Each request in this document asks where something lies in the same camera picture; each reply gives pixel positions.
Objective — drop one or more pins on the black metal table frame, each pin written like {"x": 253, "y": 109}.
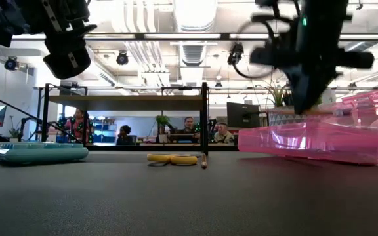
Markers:
{"x": 126, "y": 148}

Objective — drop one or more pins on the black table mat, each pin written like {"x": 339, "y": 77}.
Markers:
{"x": 189, "y": 196}

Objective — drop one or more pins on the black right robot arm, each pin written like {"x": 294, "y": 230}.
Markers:
{"x": 323, "y": 6}

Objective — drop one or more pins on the pink translucent pencil case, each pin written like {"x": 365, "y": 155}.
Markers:
{"x": 307, "y": 144}

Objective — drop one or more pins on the black ceiling camera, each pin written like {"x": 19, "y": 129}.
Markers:
{"x": 236, "y": 52}
{"x": 122, "y": 58}
{"x": 11, "y": 63}

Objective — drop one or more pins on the white patterned plant pot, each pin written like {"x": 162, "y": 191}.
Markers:
{"x": 279, "y": 119}

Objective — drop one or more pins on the black computer monitor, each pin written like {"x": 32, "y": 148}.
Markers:
{"x": 243, "y": 114}

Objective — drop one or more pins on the black overhead crossbar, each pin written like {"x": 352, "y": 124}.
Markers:
{"x": 139, "y": 36}

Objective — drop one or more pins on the person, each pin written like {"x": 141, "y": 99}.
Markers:
{"x": 77, "y": 126}
{"x": 124, "y": 134}
{"x": 223, "y": 134}
{"x": 188, "y": 126}

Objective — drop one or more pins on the small background potted plant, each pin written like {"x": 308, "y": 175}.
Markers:
{"x": 162, "y": 121}
{"x": 13, "y": 132}

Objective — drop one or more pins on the thin black rod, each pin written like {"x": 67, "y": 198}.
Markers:
{"x": 28, "y": 115}

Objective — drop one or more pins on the teal plastic lid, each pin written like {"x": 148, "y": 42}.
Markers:
{"x": 38, "y": 154}

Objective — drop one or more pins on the wooden shelf with black legs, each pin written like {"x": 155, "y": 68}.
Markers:
{"x": 126, "y": 102}

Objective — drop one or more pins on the white ceiling air duct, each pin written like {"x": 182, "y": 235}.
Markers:
{"x": 194, "y": 19}

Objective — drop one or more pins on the green succulent plant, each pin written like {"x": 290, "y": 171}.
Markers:
{"x": 277, "y": 96}

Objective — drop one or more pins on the orange pencil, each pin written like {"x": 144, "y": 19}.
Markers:
{"x": 204, "y": 162}

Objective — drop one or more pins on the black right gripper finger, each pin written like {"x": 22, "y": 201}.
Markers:
{"x": 317, "y": 86}
{"x": 297, "y": 88}

